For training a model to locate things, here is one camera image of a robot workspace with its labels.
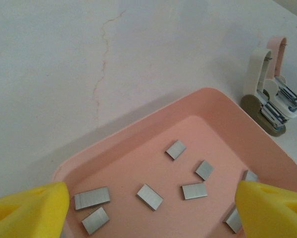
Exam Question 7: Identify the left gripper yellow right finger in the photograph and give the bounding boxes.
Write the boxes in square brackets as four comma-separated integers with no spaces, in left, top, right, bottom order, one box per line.
[234,180,297,238]

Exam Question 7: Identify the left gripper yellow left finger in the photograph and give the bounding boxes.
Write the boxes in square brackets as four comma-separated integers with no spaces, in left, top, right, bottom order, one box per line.
[0,181,71,238]

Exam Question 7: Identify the small pink cream stapler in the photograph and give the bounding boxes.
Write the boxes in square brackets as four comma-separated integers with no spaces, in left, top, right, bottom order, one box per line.
[239,36,297,137]

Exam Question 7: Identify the silver staple strip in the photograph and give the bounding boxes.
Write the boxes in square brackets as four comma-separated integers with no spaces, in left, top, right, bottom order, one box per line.
[74,186,111,211]
[81,207,110,236]
[165,139,187,162]
[222,204,243,234]
[136,183,164,212]
[194,160,215,181]
[242,170,259,183]
[181,182,209,200]

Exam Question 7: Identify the pink plastic tray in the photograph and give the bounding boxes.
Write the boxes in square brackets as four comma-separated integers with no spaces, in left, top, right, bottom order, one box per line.
[51,86,297,238]

